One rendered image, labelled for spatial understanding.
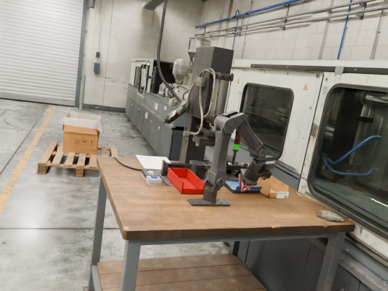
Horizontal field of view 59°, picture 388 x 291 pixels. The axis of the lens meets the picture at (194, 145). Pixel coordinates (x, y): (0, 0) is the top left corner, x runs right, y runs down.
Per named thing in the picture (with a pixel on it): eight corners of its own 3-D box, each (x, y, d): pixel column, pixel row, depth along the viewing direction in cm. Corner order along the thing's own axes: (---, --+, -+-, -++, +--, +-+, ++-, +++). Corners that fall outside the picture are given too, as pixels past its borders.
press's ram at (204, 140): (198, 149, 191) (206, 96, 185) (183, 139, 214) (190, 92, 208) (227, 152, 198) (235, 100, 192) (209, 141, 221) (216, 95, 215)
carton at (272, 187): (268, 199, 183) (271, 185, 182) (245, 183, 206) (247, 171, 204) (287, 200, 188) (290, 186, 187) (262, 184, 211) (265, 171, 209)
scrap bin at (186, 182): (181, 194, 168) (183, 182, 166) (166, 178, 190) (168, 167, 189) (203, 194, 172) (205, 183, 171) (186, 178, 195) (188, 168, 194)
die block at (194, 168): (193, 179, 195) (196, 166, 194) (187, 174, 204) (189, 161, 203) (224, 180, 203) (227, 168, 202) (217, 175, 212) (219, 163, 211)
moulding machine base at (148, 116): (123, 115, 1024) (127, 82, 1005) (156, 119, 1057) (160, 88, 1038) (164, 172, 515) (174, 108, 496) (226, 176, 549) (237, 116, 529)
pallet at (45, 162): (50, 150, 537) (51, 141, 534) (115, 155, 565) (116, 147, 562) (37, 173, 424) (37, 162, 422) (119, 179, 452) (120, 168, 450)
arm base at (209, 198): (189, 184, 159) (194, 189, 153) (227, 185, 167) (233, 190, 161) (186, 200, 161) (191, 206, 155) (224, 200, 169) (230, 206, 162)
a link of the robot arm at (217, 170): (217, 182, 165) (227, 116, 158) (224, 187, 159) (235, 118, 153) (206, 183, 162) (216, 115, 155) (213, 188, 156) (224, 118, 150)
